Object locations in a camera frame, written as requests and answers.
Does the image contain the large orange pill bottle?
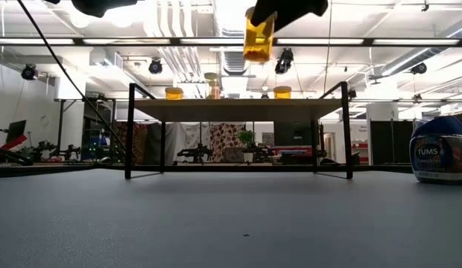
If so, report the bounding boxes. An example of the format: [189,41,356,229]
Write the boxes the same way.
[242,6,278,63]
[273,86,293,100]
[164,86,184,101]

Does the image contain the blue Tums bottle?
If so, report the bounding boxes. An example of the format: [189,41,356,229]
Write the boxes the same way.
[408,115,462,186]

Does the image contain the wooden shelf black metal legs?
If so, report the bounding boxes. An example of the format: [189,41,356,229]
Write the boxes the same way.
[124,81,354,180]

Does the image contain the black overhead crossbar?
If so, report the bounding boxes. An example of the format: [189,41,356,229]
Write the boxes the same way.
[0,36,462,48]

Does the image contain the black background screen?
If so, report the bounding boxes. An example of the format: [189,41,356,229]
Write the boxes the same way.
[273,121,317,147]

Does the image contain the green potted background plant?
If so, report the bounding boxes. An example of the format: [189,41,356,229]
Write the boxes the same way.
[238,130,257,164]

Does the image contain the floral patterned cloth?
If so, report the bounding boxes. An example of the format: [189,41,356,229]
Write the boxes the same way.
[209,122,247,164]

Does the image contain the white hanging cloth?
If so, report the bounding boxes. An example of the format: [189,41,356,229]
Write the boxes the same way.
[165,122,212,165]

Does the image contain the dark partition panel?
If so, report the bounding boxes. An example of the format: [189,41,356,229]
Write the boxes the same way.
[370,119,414,165]

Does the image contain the dark red patterned cloth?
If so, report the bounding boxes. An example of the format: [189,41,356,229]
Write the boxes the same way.
[112,121,149,165]

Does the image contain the blue-grey table mat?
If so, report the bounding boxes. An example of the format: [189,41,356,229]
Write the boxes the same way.
[0,167,462,268]

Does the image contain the black background monitor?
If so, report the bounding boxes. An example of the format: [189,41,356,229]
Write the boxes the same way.
[5,119,28,144]

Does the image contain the black aluminium table frame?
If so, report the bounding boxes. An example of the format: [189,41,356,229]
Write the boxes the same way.
[0,162,414,179]

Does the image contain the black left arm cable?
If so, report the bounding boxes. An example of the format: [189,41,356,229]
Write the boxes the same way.
[16,0,127,153]

